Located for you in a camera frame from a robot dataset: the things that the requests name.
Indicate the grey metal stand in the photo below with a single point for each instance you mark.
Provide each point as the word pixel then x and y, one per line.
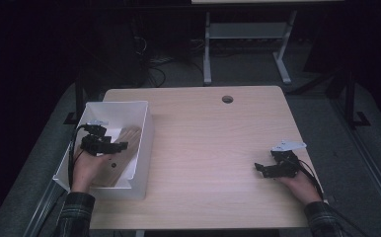
pixel 247 31

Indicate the white box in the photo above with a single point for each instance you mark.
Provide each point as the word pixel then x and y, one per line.
pixel 139 131

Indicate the person's right hand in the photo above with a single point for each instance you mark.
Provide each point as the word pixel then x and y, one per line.
pixel 302 189

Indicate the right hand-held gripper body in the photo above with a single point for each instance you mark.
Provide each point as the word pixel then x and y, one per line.
pixel 285 166

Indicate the black metal stand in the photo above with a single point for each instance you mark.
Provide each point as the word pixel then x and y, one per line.
pixel 79 98
pixel 351 98

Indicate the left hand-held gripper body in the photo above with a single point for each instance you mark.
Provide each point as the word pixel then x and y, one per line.
pixel 94 143

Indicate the aluminium rail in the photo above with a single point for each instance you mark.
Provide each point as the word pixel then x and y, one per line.
pixel 372 161
pixel 42 207

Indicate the person's left hand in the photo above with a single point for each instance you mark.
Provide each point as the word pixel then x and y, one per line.
pixel 86 171

